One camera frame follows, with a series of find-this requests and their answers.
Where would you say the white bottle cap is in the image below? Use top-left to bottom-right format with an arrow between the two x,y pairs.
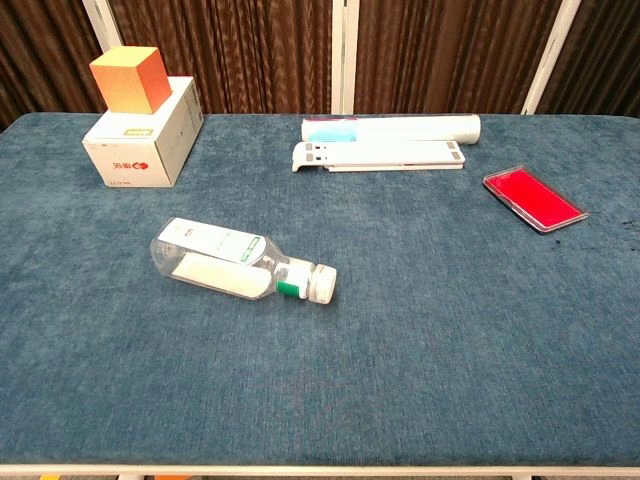
304,264 -> 339,305

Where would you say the transparent plastic bottle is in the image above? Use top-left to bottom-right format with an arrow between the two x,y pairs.
149,216 -> 339,305

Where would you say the white folding stand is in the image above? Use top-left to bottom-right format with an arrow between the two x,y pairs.
291,140 -> 467,174

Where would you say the blue fabric table cover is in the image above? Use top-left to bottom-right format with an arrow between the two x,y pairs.
0,112 -> 640,469

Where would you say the white paper roll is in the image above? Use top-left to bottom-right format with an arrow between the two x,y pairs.
300,114 -> 482,146

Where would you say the brown curtain panel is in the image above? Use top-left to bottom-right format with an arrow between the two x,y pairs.
0,0 -> 107,132
108,0 -> 335,116
353,0 -> 567,116
535,0 -> 640,120

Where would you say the white cardboard box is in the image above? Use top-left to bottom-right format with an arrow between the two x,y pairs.
82,75 -> 205,189

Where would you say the red card in clear case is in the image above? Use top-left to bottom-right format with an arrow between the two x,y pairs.
482,163 -> 590,235

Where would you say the orange cube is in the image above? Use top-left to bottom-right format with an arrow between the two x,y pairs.
89,46 -> 173,116

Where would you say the white screen post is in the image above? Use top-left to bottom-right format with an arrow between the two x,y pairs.
330,0 -> 358,116
82,0 -> 124,54
520,0 -> 582,117

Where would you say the white table frame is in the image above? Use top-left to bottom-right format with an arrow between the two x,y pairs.
0,463 -> 640,478

